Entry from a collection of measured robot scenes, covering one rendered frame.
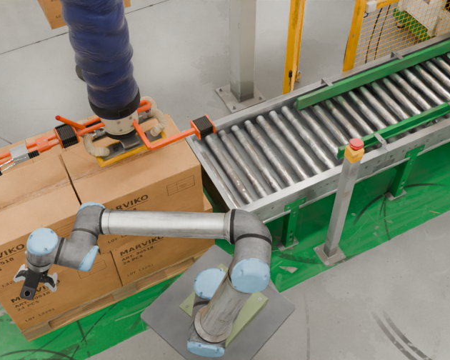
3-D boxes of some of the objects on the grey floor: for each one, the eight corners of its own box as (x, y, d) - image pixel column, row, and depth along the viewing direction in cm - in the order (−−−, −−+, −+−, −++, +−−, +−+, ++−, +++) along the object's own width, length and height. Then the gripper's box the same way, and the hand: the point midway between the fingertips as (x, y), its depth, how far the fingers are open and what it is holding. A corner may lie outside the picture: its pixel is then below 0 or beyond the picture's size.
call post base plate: (332, 238, 360) (333, 236, 358) (346, 257, 352) (346, 255, 350) (313, 248, 356) (313, 246, 354) (326, 266, 348) (326, 265, 346)
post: (331, 246, 357) (356, 141, 278) (336, 254, 353) (365, 150, 274) (321, 251, 355) (345, 146, 276) (328, 259, 351) (353, 155, 272)
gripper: (72, 255, 196) (66, 276, 212) (15, 239, 192) (13, 263, 208) (65, 277, 191) (59, 298, 207) (6, 261, 187) (5, 283, 203)
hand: (34, 287), depth 206 cm, fingers open, 14 cm apart
